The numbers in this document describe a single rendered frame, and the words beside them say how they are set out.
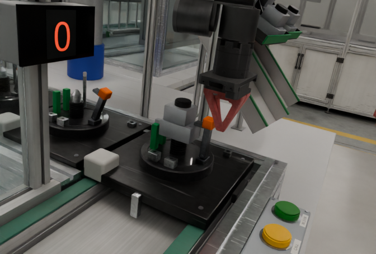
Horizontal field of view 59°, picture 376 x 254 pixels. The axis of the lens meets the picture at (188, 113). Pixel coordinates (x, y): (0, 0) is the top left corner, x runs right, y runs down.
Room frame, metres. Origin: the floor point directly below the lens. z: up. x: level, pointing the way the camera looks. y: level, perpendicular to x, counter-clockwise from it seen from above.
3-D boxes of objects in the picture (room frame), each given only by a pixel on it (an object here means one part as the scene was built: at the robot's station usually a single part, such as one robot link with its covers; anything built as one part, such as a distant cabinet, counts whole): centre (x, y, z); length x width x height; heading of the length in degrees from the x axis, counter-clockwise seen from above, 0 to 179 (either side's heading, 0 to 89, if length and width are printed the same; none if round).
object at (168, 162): (0.51, 0.02, 1.00); 0.02 x 0.01 x 0.02; 65
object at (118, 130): (0.67, 0.24, 1.01); 0.24 x 0.24 x 0.13; 65
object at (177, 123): (0.56, 0.02, 1.06); 0.08 x 0.04 x 0.07; 65
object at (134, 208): (0.45, 0.06, 0.95); 0.01 x 0.01 x 0.04; 65
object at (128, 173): (0.56, 0.01, 0.96); 0.24 x 0.24 x 0.02; 65
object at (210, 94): (0.53, -0.06, 1.11); 0.07 x 0.07 x 0.09; 65
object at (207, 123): (0.54, -0.03, 1.04); 0.04 x 0.02 x 0.08; 65
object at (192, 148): (0.56, 0.01, 0.98); 0.14 x 0.14 x 0.02
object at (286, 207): (0.45, -0.18, 0.96); 0.04 x 0.04 x 0.02
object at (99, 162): (0.51, 0.14, 0.97); 0.05 x 0.05 x 0.04; 65
